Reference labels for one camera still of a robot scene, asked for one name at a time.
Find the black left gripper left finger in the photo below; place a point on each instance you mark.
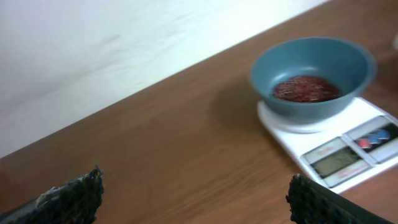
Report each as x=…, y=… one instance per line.
x=76, y=201

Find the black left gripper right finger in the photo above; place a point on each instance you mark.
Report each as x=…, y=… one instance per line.
x=312, y=203

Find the red adzuki beans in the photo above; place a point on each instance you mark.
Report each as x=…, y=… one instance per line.
x=306, y=89

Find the blue plastic bowl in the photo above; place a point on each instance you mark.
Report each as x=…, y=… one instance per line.
x=346, y=65

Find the white digital kitchen scale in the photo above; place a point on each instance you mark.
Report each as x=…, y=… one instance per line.
x=342, y=151

